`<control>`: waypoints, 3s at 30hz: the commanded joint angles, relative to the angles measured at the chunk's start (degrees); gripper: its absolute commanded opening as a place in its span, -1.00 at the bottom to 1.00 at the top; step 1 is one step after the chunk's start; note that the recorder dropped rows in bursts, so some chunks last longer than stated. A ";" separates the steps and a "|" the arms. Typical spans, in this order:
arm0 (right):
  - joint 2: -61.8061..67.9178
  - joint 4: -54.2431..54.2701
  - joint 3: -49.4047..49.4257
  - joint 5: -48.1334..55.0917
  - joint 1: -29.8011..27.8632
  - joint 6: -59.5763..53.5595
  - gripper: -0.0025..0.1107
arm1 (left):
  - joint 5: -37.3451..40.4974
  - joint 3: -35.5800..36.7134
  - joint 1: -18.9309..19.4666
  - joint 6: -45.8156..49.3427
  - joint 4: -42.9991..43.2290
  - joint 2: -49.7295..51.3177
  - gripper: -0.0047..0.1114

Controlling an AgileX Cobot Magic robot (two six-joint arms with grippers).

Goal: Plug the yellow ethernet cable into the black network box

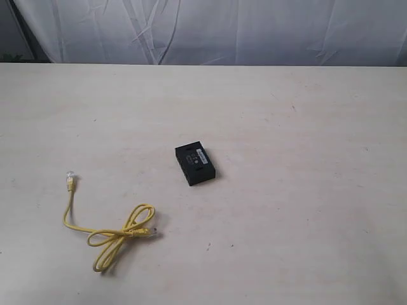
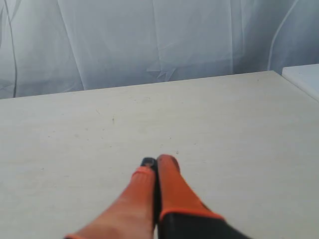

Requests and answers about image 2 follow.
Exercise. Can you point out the white backdrop curtain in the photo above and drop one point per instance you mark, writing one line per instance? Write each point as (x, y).
(57, 46)

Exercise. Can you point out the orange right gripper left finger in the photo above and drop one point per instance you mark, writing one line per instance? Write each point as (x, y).
(131, 215)

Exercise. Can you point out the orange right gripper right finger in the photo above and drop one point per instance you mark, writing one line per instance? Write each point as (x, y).
(183, 214)

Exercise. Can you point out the white side table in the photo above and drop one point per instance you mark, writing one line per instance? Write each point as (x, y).
(304, 77)

